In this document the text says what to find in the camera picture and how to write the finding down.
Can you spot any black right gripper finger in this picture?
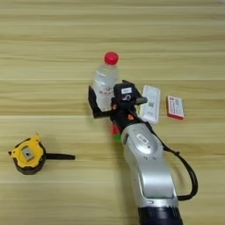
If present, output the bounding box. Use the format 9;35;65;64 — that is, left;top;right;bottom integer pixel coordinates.
87;85;114;120
121;79;136;86

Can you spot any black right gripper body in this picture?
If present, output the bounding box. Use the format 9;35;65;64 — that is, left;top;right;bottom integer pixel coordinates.
109;96;149;131

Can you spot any colourful puzzle cube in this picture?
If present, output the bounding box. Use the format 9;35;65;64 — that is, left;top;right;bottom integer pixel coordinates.
112;122;123;142

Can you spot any clear bottle with red cap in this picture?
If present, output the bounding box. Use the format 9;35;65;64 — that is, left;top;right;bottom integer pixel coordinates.
91;51;120;113

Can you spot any small red white box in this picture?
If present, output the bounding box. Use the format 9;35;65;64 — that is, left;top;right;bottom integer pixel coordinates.
165;95;185;121

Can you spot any yellow black tape measure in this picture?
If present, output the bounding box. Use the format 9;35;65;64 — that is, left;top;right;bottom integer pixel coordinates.
8;134;76;176

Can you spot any white rectangular box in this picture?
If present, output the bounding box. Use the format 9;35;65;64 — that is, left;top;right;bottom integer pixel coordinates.
138;84;162;125

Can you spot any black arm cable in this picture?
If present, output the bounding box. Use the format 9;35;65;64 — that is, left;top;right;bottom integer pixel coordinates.
144;120;199;202

